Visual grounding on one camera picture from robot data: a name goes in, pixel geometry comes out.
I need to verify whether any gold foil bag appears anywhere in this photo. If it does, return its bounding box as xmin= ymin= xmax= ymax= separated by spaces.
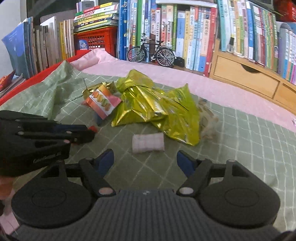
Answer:
xmin=111 ymin=69 xmax=200 ymax=146

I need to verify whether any pink macaron snack packet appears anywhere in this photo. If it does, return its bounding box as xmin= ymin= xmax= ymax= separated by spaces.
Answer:
xmin=85 ymin=86 xmax=121 ymax=120

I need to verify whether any row of upright books centre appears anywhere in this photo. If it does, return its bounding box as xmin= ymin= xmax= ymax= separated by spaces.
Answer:
xmin=116 ymin=1 xmax=218 ymax=76

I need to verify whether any stack of books on crate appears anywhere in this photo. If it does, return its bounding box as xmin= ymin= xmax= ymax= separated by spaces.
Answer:
xmin=73 ymin=2 xmax=120 ymax=33

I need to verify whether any row of books on shelf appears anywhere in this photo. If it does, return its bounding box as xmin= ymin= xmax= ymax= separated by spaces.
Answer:
xmin=217 ymin=1 xmax=295 ymax=84

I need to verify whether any green checked blanket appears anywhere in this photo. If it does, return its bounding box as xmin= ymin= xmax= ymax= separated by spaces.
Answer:
xmin=1 ymin=64 xmax=295 ymax=230

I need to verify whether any red tray edge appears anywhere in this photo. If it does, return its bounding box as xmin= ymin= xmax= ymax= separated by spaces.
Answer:
xmin=0 ymin=49 xmax=91 ymax=106

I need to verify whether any pink white folded cloth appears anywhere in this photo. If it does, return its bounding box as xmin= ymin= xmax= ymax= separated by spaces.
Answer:
xmin=132 ymin=133 xmax=165 ymax=154

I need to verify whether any pink bed sheet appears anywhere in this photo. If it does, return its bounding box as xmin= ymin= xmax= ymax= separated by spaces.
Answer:
xmin=71 ymin=49 xmax=295 ymax=131

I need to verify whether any left leaning book row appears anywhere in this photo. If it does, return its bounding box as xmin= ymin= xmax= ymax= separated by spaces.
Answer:
xmin=1 ymin=16 xmax=75 ymax=79

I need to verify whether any wooden drawer shelf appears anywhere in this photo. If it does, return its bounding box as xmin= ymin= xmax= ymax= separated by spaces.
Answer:
xmin=209 ymin=39 xmax=295 ymax=114

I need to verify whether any miniature black bicycle model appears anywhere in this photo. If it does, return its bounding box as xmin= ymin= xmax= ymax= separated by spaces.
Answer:
xmin=127 ymin=33 xmax=176 ymax=67

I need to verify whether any red plastic crate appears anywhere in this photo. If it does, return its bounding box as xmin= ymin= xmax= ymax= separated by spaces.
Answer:
xmin=74 ymin=26 xmax=117 ymax=57

